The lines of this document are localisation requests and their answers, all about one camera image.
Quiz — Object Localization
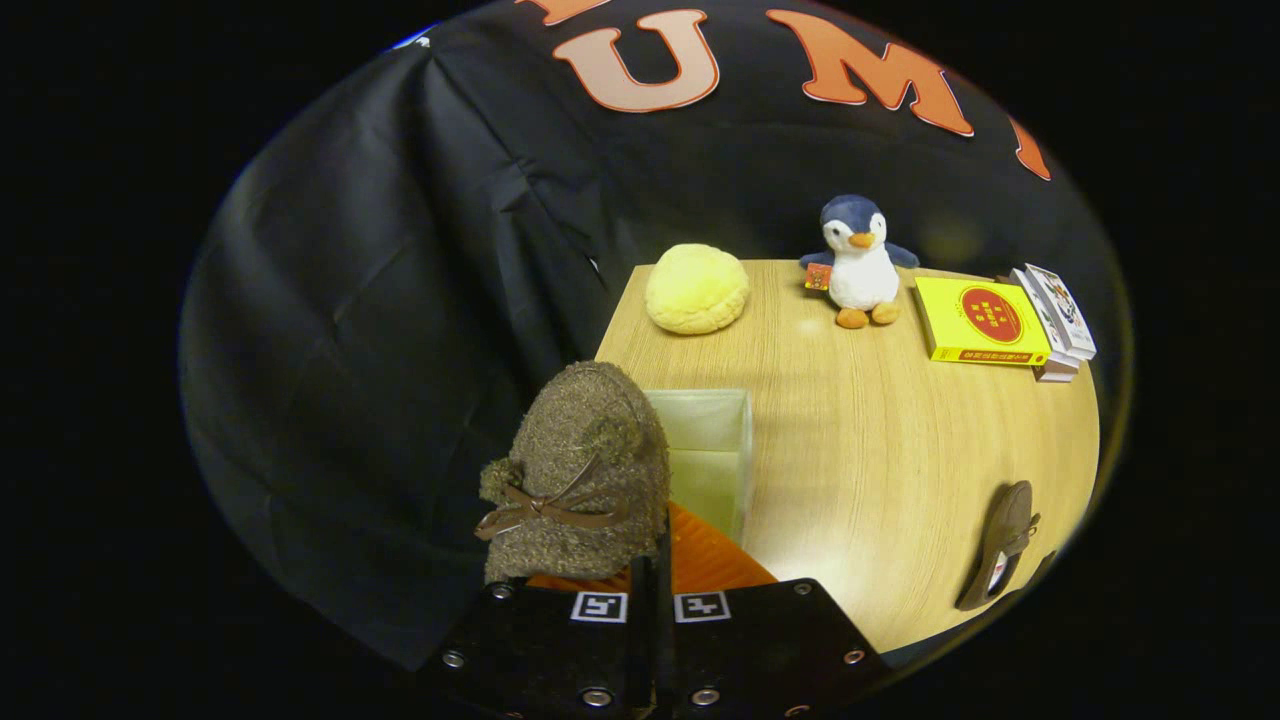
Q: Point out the white illustrated book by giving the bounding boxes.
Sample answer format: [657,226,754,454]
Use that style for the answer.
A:
[1023,263,1098,361]

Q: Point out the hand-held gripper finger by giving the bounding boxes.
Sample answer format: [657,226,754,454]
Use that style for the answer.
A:
[655,500,891,720]
[413,555,657,720]

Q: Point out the blue white penguin plush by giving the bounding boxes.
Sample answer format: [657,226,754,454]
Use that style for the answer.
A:
[798,194,921,331]

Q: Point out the brown fuzzy shoe with bow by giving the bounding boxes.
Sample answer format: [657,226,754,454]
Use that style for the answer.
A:
[953,480,1043,613]
[473,360,673,586]

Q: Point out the beige fabric storage box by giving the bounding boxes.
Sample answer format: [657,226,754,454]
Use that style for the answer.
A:
[640,388,753,549]

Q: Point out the yellow round plush cushion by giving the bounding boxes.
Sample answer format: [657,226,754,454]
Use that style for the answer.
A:
[644,243,751,336]

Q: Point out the yellow book with red circle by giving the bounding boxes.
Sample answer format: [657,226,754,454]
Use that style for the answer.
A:
[913,276,1051,367]

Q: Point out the black backdrop cloth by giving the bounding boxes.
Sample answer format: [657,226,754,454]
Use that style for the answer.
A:
[178,0,1131,671]

